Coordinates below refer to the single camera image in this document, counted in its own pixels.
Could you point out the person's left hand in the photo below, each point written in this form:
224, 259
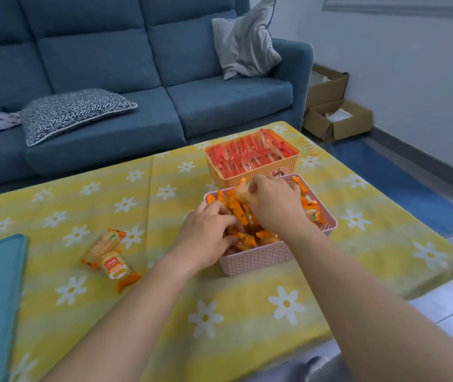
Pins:
200, 238

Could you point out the low open cardboard box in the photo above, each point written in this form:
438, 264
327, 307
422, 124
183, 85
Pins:
355, 127

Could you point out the yellow floral tablecloth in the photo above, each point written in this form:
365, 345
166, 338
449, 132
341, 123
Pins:
91, 314

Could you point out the person's right hand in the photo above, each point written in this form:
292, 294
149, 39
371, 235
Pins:
278, 206

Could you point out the orange plastic basket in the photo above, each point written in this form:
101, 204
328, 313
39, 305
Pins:
242, 180

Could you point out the pile of orange cracker packets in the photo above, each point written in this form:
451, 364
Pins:
236, 206

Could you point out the blue fabric sofa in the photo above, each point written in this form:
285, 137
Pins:
103, 55

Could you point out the long clear snack packet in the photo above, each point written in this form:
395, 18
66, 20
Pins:
103, 244

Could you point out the white shoe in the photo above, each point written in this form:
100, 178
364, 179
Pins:
316, 364

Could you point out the pink plastic basket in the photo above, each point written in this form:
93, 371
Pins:
258, 258

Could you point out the blue rug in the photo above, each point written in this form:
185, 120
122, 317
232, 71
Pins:
405, 186

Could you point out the person's right forearm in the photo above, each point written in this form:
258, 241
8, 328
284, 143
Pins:
369, 314

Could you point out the tall cardboard box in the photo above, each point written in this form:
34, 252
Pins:
327, 89

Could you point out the white packing paper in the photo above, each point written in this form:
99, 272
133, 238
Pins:
338, 115

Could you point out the group of red snack packets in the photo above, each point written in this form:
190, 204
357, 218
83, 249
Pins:
246, 155

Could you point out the black white patterned cushion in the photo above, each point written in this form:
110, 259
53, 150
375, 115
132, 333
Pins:
75, 113

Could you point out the grey cushion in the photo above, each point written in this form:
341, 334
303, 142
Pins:
246, 43

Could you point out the grey window frame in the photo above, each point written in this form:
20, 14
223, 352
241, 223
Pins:
405, 5

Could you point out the grey trousers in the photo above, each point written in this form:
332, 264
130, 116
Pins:
290, 371

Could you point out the orange label snack packet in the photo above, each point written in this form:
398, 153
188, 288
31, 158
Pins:
117, 268

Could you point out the person's left forearm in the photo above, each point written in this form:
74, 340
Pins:
119, 330

